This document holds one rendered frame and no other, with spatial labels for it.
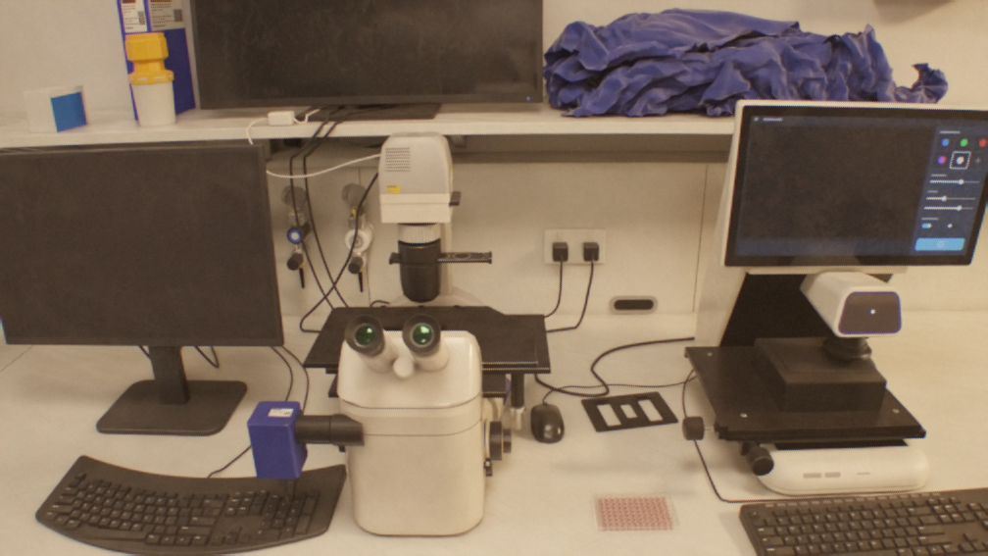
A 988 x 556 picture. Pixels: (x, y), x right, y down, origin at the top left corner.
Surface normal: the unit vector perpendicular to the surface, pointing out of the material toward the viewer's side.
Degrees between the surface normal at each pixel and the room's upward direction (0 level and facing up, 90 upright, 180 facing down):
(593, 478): 0
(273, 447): 90
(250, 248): 86
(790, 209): 93
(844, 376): 0
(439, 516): 90
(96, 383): 0
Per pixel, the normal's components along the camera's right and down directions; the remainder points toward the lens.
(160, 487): -0.05, -0.87
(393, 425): -0.01, 0.37
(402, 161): -0.01, 0.08
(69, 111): 0.99, 0.05
